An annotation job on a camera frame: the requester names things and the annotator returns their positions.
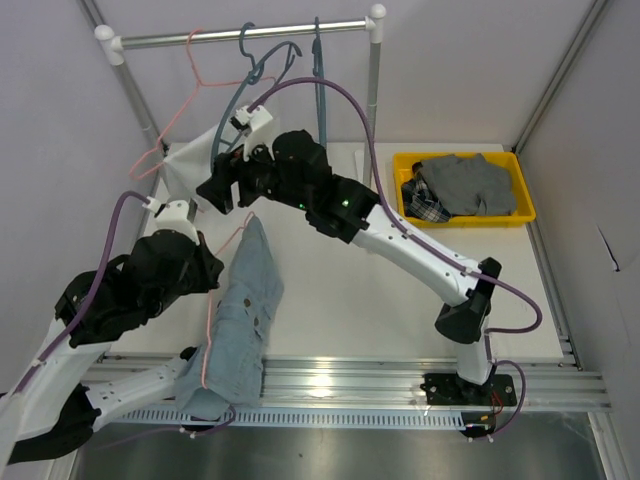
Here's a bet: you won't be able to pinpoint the blue grey garment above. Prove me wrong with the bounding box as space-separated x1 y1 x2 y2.
174 216 284 420

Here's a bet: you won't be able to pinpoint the white skirt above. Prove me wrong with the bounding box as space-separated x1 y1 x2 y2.
161 124 218 212

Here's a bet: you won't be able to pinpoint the aluminium rail base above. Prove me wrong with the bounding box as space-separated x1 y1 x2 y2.
67 352 614 414

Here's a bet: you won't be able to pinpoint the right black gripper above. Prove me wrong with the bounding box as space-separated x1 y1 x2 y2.
195 130 311 217

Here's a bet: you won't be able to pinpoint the pink wire hanger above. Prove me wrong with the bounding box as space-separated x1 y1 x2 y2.
128 27 279 181

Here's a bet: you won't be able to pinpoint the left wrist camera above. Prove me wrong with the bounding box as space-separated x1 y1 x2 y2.
144 196 199 244

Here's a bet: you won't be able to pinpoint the yellow plastic bin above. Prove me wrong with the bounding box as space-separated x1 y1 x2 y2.
392 152 536 229

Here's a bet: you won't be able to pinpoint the teal hanger left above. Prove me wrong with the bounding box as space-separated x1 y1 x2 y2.
210 22 302 166

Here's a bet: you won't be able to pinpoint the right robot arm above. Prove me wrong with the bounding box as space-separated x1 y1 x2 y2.
196 130 501 404

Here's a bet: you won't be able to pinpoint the silver clothes rack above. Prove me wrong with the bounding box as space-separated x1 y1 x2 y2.
82 1 386 181

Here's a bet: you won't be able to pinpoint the teal hanger right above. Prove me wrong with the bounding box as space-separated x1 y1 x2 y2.
311 17 327 147

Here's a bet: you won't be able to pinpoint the white slotted cable duct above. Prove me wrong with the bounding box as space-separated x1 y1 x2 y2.
114 405 465 431

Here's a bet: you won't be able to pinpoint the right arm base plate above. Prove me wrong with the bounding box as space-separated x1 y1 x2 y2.
420 373 518 407

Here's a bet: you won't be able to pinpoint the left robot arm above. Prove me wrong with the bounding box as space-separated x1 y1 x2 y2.
1 229 224 466

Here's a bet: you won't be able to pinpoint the teal hanger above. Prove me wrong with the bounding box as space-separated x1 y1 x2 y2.
311 17 327 147
210 22 302 166

